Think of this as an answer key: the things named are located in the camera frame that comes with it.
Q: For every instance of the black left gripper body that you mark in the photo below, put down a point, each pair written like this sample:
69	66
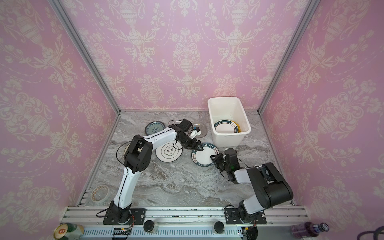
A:
189	142

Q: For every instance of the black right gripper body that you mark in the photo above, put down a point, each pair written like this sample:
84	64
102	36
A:
221	163

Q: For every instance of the white plate green text rim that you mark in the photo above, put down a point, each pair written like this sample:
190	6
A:
203	158

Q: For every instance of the white plate green red rim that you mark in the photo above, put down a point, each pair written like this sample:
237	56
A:
225	127

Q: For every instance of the yellow polka dot plate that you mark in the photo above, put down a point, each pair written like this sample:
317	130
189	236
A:
239	128

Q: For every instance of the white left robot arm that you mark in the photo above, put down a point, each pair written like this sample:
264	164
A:
137	158

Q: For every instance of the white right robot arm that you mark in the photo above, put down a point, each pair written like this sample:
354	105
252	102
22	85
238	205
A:
269	186

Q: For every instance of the white plastic bin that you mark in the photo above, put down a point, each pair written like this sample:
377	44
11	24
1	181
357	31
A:
228	108

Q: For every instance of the clear glass plate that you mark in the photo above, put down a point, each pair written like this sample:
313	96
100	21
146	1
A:
203	130

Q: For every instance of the small dark green plate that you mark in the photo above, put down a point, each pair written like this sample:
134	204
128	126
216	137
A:
154	127

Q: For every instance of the roll of tape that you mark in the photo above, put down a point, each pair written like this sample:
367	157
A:
100	193

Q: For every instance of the purple drink bottle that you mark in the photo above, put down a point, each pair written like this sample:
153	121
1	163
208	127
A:
308	230

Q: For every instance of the green drink can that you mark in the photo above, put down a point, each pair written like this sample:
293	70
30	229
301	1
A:
68	231

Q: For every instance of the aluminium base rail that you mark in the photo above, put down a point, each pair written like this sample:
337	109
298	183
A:
186	223

